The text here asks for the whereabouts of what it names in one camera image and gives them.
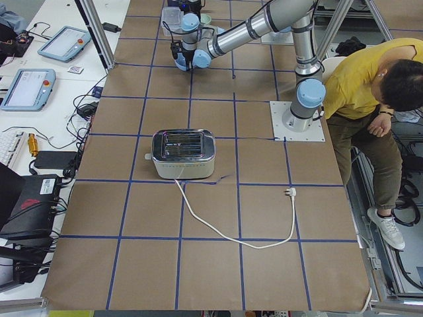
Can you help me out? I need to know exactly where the teach pendant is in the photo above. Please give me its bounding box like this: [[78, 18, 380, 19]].
[[1, 69, 56, 112], [37, 26, 91, 62]]

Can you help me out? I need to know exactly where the orange tool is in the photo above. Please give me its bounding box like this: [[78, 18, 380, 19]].
[[27, 133, 39, 157]]

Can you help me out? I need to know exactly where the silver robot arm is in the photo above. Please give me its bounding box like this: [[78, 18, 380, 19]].
[[171, 0, 326, 133]]

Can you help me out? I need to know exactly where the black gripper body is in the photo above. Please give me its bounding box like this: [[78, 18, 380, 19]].
[[171, 40, 195, 61], [167, 0, 206, 14]]

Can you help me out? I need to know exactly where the lower teach pendant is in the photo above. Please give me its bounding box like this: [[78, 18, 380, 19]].
[[1, 69, 56, 112]]

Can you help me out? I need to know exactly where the blue bowl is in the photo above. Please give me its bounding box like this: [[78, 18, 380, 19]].
[[174, 55, 188, 71]]

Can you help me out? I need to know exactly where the white keyboard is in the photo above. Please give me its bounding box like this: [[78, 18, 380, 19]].
[[1, 131, 28, 169]]

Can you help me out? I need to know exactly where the person in yellow shirt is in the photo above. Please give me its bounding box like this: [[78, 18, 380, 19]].
[[323, 38, 422, 250]]

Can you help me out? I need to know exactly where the aluminium frame beam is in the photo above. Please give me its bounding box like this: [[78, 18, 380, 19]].
[[75, 0, 115, 70]]

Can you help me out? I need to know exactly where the black power brick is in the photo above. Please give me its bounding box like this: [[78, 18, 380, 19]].
[[34, 151, 77, 169]]

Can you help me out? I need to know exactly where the white toaster power cable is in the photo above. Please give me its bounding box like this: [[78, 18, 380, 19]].
[[174, 178, 297, 250]]

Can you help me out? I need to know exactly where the cream and chrome toaster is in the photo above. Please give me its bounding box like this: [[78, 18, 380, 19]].
[[145, 129, 216, 180]]

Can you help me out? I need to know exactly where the black computer box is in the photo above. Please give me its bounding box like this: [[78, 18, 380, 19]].
[[1, 174, 61, 240]]

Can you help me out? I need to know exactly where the upper teach pendant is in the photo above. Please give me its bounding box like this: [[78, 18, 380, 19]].
[[37, 26, 91, 62]]

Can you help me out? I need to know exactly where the green bowl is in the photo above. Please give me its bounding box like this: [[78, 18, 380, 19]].
[[201, 13, 212, 24]]

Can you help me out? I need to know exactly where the clear plastic food container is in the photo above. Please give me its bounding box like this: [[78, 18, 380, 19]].
[[161, 7, 184, 37]]

